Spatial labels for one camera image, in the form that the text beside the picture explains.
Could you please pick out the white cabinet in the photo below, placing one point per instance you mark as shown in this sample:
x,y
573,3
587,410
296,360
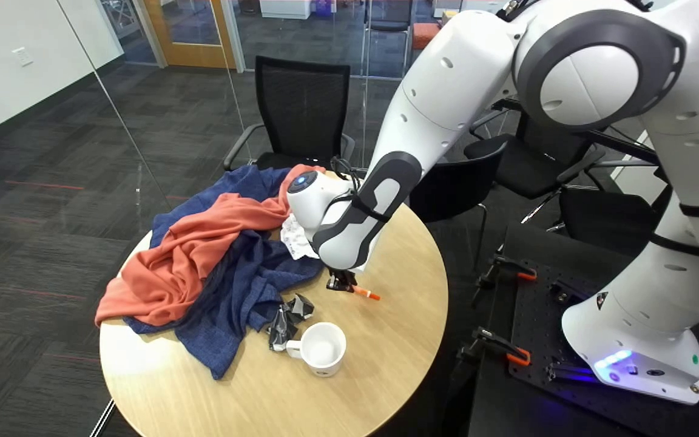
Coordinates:
x,y
286,8

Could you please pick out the orange marker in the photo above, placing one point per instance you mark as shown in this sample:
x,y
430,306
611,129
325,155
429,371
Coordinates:
x,y
368,294

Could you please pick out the black and orange clamp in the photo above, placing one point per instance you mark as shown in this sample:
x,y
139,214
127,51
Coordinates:
x,y
510,267
501,349

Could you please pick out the white mug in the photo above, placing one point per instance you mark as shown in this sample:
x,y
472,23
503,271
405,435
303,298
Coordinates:
x,y
323,349

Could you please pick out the wooden door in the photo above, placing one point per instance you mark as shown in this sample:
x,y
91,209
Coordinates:
x,y
198,54

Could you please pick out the blue cloth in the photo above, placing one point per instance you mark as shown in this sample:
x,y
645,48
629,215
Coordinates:
x,y
234,297

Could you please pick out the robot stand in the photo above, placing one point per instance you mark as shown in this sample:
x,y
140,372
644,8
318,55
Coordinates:
x,y
525,388

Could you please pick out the black mesh office chair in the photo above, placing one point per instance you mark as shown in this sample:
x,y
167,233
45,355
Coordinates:
x,y
302,109

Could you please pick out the orange ottoman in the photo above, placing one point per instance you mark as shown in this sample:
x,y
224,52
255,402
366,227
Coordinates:
x,y
425,35

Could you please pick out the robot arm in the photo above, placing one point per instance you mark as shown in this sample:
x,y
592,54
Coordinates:
x,y
459,79

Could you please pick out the white wall switch plate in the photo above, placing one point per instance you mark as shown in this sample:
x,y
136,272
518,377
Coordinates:
x,y
22,57

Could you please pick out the crumpled black wrapper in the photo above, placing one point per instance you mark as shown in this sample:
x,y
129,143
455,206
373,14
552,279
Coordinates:
x,y
283,321

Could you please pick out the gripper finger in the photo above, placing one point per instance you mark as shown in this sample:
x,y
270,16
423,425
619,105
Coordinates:
x,y
348,280
332,283

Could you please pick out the white printed napkin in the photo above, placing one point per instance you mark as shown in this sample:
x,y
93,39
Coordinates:
x,y
295,240

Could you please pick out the black chair behind glass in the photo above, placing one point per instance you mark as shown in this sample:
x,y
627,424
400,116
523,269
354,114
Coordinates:
x,y
388,24

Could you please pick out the group of black chairs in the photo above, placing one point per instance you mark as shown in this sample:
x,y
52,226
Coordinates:
x,y
525,164

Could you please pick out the orange cloth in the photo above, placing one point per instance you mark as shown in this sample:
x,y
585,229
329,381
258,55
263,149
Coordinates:
x,y
204,243

